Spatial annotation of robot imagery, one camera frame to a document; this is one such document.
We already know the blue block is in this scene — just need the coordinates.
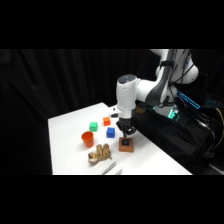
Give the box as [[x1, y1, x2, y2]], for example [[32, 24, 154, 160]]
[[105, 126, 116, 139]]

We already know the small orange block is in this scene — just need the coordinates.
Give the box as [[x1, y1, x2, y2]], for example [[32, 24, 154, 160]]
[[102, 116, 112, 127]]

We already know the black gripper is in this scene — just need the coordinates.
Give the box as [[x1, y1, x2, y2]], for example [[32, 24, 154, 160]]
[[115, 116, 137, 139]]

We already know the orange cup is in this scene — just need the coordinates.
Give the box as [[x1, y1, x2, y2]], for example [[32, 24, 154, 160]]
[[81, 130, 96, 149]]

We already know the black robot stand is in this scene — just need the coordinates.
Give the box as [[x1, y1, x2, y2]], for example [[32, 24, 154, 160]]
[[133, 99, 224, 176]]

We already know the green block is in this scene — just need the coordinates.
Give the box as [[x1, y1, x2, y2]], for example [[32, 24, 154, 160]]
[[89, 121, 99, 132]]

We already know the yellow cable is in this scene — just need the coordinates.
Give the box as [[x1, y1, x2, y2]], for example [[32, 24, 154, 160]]
[[213, 107, 224, 151]]

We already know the black curtain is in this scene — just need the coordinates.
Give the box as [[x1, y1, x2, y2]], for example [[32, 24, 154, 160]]
[[0, 49, 224, 176]]

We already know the brown block with dark centre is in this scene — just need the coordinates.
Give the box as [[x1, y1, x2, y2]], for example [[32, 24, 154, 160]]
[[118, 136, 135, 154]]

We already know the tan spotted plush toy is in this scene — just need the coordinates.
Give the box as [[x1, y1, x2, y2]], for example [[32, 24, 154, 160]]
[[87, 143, 113, 165]]

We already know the long silver metal tool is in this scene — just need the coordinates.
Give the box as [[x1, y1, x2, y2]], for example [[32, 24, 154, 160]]
[[101, 161, 117, 175]]

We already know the blue glowing strip device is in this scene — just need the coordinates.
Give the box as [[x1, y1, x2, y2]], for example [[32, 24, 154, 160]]
[[176, 91, 202, 111]]

